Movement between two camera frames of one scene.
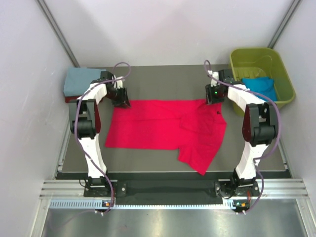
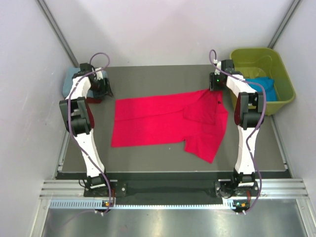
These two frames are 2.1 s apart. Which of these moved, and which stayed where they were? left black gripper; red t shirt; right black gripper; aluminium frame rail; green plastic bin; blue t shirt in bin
Moved: left black gripper; right black gripper; red t shirt
Stayed: aluminium frame rail; green plastic bin; blue t shirt in bin
